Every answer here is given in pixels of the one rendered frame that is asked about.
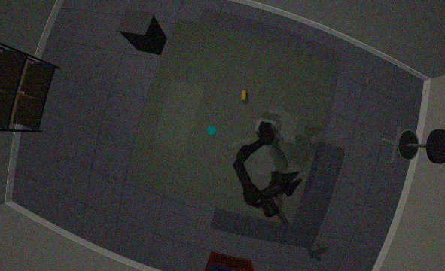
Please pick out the cyan circle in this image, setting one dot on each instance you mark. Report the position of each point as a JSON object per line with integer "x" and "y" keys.
{"x": 210, "y": 130}

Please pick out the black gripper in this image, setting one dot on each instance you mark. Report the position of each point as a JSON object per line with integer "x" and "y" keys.
{"x": 281, "y": 187}

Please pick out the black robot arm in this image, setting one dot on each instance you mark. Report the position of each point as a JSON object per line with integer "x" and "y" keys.
{"x": 251, "y": 193}

